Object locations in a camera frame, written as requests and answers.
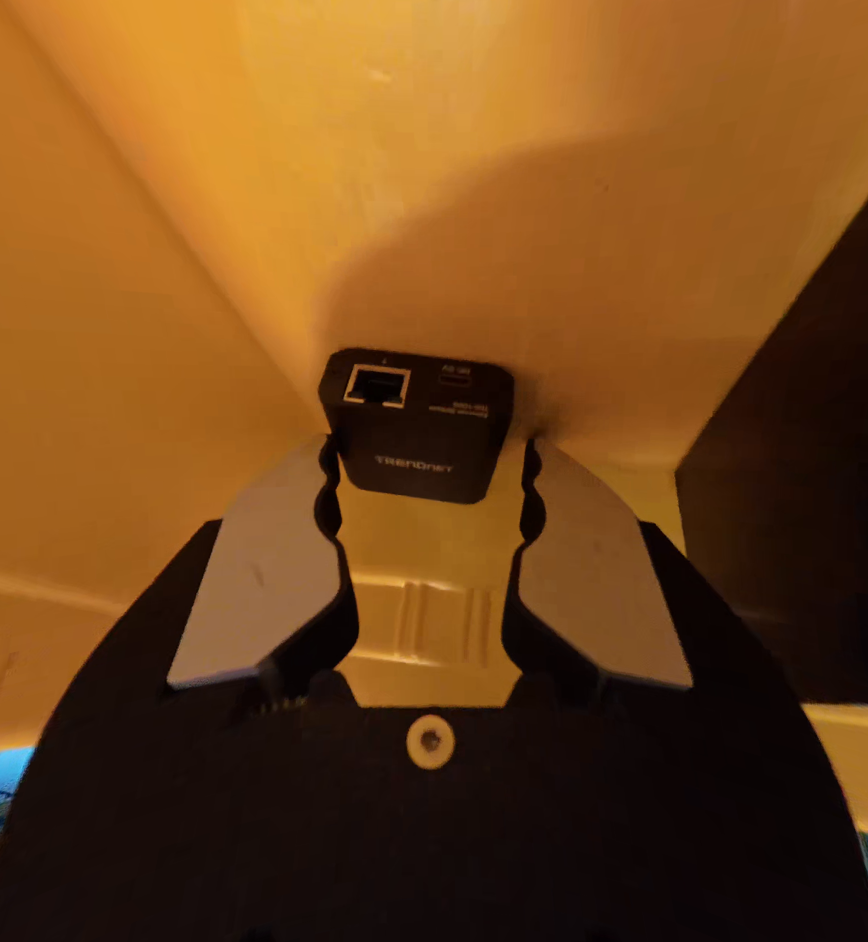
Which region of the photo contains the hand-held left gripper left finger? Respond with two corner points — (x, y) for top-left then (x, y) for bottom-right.
(167, 434), (362, 697)

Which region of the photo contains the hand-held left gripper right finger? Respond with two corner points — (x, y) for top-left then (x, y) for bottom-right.
(502, 439), (694, 690)

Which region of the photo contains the black ethernet adapter box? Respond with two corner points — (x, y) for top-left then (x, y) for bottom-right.
(318, 348), (516, 505)

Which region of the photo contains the yellow plastic bin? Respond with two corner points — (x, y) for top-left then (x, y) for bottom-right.
(0, 0), (868, 840)

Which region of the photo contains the dark panel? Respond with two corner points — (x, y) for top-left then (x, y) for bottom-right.
(674, 151), (868, 706)

